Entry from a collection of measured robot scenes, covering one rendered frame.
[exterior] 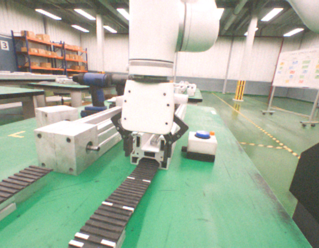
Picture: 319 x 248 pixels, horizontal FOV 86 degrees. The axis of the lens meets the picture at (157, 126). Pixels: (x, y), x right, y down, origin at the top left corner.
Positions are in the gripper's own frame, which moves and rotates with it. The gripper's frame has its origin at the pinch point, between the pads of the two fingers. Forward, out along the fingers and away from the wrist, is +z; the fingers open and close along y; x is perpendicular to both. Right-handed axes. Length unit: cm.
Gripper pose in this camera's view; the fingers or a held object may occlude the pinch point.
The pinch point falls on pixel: (147, 152)
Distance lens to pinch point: 37.7
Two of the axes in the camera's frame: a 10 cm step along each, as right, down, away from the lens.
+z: -0.6, 9.6, 2.8
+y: 9.8, 1.1, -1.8
